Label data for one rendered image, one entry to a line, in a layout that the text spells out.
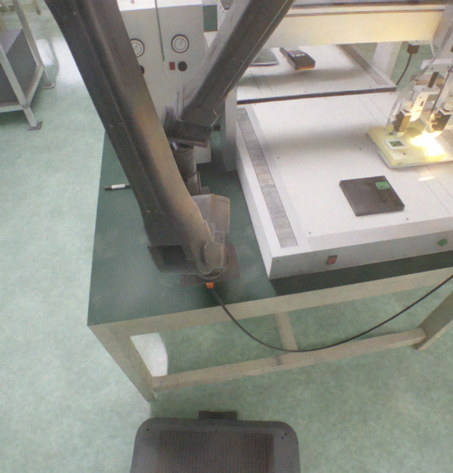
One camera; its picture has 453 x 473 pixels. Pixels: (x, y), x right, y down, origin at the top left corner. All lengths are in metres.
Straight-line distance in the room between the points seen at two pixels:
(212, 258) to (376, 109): 0.98
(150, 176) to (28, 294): 1.62
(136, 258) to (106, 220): 0.17
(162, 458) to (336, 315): 0.97
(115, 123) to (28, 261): 1.75
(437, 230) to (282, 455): 0.80
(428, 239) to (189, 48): 0.76
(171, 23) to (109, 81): 0.57
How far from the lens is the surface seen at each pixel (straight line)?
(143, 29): 0.95
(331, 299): 0.94
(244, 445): 1.23
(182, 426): 1.25
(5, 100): 3.11
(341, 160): 1.05
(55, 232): 2.17
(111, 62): 0.39
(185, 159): 0.64
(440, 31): 1.12
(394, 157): 1.05
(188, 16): 0.94
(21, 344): 1.85
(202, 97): 0.54
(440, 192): 1.07
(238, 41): 0.47
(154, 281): 0.88
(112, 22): 0.40
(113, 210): 1.06
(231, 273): 0.63
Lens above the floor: 1.48
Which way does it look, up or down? 51 degrees down
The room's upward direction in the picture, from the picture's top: 1 degrees counter-clockwise
